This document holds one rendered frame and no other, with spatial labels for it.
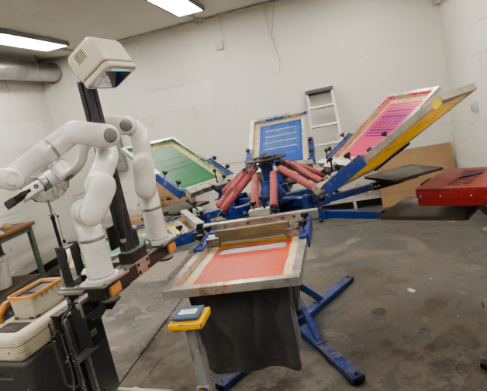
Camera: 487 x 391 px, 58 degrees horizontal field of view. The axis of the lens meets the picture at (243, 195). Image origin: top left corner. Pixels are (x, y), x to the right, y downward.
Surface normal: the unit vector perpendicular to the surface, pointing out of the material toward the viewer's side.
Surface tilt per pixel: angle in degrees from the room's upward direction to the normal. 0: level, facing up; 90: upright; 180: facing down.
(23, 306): 92
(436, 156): 82
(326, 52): 90
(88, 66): 90
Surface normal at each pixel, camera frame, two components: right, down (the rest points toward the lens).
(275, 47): -0.19, 0.22
